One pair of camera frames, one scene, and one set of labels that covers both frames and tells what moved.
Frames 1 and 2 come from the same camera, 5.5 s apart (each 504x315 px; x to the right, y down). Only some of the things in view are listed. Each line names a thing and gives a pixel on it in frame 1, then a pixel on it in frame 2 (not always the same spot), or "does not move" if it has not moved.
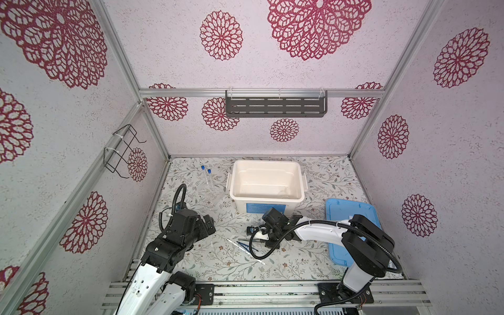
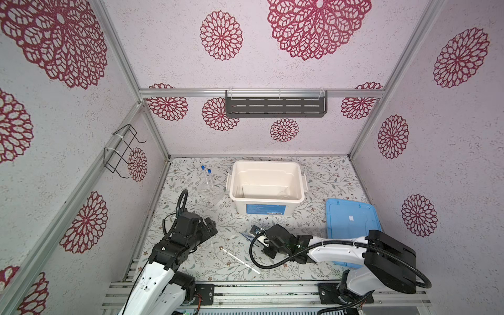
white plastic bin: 256,186 does not move
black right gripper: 270,244 -> 266,252
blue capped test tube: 204,175 does not move
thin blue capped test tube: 209,178 does not move
